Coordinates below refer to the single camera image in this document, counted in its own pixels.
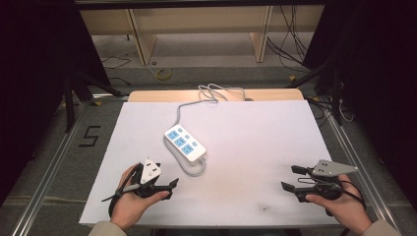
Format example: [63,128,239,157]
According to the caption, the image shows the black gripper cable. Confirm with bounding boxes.
[100,183,143,218]
[338,179,368,211]

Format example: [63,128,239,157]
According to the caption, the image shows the light wooden desk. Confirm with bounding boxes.
[79,4,327,66]

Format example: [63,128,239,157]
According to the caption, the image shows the white thin cable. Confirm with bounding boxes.
[337,97,356,124]

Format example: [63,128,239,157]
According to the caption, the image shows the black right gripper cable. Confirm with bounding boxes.
[338,179,368,211]

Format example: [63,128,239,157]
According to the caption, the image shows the person's right hand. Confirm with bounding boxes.
[304,173,374,236]

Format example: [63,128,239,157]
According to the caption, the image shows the person's left hand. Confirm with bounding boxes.
[109,163,170,231]

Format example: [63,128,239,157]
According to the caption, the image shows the thin black floor cable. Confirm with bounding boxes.
[100,54,133,87]

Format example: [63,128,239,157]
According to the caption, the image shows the white power strip blue sockets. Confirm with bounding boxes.
[163,123,208,166]

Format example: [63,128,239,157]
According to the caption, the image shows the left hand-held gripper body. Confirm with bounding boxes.
[130,157,175,200]

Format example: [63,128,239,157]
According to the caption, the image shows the bundle of black cables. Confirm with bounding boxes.
[266,5,313,74]

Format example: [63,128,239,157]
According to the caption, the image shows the aluminium floor rail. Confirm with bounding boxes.
[11,100,91,236]
[323,99,402,235]

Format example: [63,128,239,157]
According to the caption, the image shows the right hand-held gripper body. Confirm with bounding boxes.
[294,158,360,203]

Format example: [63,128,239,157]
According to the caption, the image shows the black stand legs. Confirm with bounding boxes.
[62,69,123,134]
[287,57,344,126]

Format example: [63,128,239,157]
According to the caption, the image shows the yellow coiled cable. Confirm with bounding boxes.
[154,67,172,82]

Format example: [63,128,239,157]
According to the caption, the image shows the grey power strip cable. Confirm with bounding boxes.
[175,83,247,178]

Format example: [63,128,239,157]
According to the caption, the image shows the black curtain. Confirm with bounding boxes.
[0,0,111,206]
[303,0,417,201]

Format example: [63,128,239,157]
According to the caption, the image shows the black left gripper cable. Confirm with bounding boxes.
[100,183,143,218]

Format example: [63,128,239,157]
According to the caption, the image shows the white table cover board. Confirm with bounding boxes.
[79,99,342,228]

